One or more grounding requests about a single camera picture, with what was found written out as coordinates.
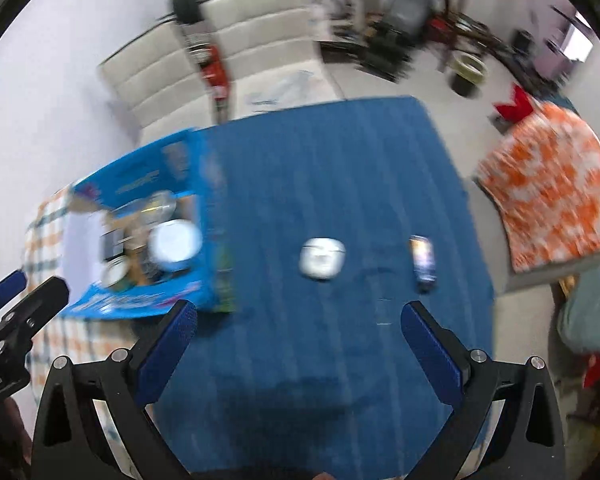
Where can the white round tin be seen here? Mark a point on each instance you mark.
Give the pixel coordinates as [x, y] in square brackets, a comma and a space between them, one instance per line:
[176, 245]

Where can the white quilted chair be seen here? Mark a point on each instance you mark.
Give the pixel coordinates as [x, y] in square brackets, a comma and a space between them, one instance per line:
[150, 80]
[265, 25]

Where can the red printed box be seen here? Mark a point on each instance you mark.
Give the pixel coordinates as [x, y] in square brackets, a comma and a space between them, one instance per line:
[596, 367]

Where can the orange teal plaid cloth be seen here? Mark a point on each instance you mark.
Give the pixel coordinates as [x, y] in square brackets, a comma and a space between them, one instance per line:
[45, 245]

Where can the teal blanket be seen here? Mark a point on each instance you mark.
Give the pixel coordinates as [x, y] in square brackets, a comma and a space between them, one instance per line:
[590, 305]

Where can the blue cardboard box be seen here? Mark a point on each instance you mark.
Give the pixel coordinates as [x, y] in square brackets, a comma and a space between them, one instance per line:
[210, 220]

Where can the red plastic bag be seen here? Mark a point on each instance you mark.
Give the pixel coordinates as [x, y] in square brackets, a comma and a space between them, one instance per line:
[215, 72]

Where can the silver metal canister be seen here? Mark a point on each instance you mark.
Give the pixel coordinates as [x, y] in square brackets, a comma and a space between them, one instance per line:
[160, 205]

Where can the grey chair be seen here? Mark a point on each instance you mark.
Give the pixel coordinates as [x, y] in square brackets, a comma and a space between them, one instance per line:
[525, 280]

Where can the red cloth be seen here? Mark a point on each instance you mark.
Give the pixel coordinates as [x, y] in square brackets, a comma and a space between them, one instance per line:
[514, 105]

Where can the small black white bottle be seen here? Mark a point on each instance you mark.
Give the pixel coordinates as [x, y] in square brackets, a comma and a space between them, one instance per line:
[423, 262]

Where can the white earbud case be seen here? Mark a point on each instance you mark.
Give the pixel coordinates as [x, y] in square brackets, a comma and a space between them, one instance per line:
[322, 259]

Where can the blue striped tablecloth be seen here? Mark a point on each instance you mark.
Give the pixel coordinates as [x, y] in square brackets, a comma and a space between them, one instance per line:
[330, 185]

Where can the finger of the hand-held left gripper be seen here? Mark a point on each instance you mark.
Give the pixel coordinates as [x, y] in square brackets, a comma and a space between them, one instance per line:
[2, 290]
[42, 300]

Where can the black weight bench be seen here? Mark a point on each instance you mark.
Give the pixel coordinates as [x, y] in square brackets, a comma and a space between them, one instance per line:
[410, 5]

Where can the brown wooden chair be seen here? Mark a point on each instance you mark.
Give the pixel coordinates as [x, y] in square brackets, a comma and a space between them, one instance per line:
[455, 15]

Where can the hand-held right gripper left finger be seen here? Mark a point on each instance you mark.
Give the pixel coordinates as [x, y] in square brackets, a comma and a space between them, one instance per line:
[167, 350]

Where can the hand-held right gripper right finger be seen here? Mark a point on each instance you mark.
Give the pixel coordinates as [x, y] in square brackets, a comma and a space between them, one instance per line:
[430, 355]

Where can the black trash bin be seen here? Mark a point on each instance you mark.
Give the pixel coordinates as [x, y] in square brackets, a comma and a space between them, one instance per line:
[467, 72]

